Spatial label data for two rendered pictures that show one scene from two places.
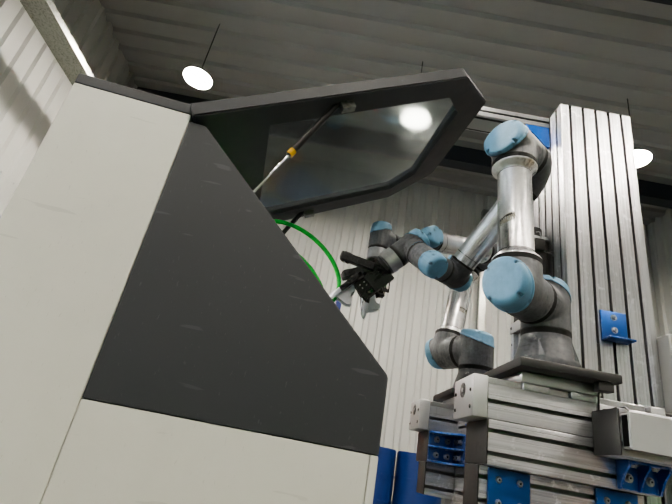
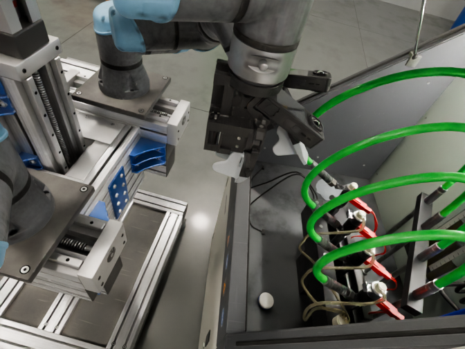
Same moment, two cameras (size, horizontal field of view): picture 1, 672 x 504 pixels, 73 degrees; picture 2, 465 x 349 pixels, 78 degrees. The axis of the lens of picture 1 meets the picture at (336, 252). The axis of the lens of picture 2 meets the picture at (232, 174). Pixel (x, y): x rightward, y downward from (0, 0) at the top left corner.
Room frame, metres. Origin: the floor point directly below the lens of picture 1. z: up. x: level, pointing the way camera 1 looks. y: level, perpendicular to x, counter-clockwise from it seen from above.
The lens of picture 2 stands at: (1.80, -0.14, 1.60)
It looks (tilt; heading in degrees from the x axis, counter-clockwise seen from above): 49 degrees down; 180
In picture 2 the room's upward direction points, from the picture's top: 15 degrees clockwise
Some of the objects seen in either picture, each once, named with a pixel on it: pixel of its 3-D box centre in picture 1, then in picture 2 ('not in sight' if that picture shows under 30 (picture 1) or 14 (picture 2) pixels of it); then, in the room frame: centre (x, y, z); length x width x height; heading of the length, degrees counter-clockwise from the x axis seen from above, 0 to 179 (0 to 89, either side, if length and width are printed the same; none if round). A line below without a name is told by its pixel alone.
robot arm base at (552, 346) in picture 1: (545, 353); (122, 70); (1.07, -0.55, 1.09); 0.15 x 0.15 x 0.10
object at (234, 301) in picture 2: not in sight; (237, 223); (1.34, -0.09, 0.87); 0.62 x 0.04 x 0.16; 8
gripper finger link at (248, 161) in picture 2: not in sight; (248, 154); (1.49, -0.13, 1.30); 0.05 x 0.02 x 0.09; 8
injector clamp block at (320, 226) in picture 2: not in sight; (324, 268); (1.43, 0.16, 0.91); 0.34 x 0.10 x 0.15; 8
